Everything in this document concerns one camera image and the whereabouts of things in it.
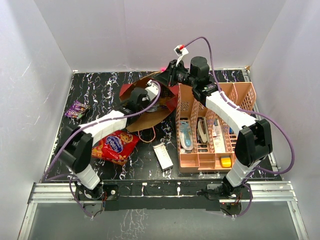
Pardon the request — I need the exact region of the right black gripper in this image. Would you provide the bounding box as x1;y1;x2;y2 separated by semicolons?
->
154;59;198;88

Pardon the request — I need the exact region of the red brown paper bag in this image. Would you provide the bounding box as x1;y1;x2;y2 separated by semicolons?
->
119;71;179;132

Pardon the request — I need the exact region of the red cookie snack bag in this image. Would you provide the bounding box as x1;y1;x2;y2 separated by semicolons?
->
91;130;140;166

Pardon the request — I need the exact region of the purple candy bar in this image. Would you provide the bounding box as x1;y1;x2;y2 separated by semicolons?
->
71;100;90;113

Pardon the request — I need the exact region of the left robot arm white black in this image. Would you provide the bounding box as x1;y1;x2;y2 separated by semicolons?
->
54;84;160;200

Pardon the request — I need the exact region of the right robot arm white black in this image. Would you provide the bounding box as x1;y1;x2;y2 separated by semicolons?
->
154;56;273;199

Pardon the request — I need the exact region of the beige stapler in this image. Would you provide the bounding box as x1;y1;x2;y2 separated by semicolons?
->
196;117;209;144

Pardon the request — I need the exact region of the pink plastic desk organizer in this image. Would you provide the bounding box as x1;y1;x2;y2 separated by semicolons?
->
175;82;256;173

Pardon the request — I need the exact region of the white rectangular box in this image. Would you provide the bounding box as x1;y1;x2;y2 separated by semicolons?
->
153;143;173;171

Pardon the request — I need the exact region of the white packet in organizer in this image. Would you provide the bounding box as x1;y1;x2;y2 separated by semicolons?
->
212;118;227;153

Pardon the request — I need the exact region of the yellow tape measure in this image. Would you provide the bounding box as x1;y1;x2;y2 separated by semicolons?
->
220;156;232;168

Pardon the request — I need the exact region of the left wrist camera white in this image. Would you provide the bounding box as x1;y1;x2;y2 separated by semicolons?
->
145;80;159;101

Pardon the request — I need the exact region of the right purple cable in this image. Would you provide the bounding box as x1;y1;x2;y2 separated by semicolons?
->
183;36;296;218

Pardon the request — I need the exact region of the purple cable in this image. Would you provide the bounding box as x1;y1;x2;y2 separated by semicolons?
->
41;79;162;218
183;36;296;218

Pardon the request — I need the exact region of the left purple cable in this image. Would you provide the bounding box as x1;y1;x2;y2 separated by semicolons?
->
41;79;162;218

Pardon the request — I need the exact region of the aluminium rail frame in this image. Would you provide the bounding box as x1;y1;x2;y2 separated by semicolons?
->
17;67;311;240

